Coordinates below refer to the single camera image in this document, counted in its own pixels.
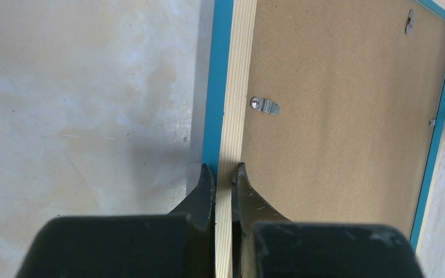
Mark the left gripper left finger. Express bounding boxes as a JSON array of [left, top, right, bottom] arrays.
[[17, 164, 216, 277]]

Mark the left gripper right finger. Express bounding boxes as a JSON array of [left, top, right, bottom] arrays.
[[232, 163, 423, 277]]

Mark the small metal turn clip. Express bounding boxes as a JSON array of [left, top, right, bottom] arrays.
[[250, 97, 280, 115]]

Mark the wooden picture frame blue edge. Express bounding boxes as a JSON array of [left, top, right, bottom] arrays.
[[202, 1, 445, 277]]

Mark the brown backing board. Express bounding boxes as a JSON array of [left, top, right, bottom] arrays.
[[241, 1, 445, 236]]

